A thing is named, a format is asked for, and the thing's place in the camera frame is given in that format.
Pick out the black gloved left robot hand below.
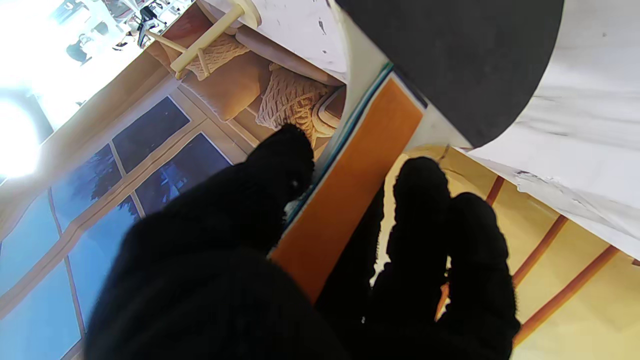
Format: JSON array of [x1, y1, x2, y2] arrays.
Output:
[[82, 122, 522, 360]]

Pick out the red ping pong bat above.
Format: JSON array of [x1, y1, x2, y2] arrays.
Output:
[[270, 0, 566, 303]]

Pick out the printed living room backdrop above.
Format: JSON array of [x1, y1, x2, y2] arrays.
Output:
[[0, 0, 640, 360]]

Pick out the wooden mug tree stand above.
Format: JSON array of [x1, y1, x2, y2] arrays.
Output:
[[145, 0, 262, 81]]

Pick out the black tripod stand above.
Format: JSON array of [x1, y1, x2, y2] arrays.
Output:
[[134, 4, 163, 48]]

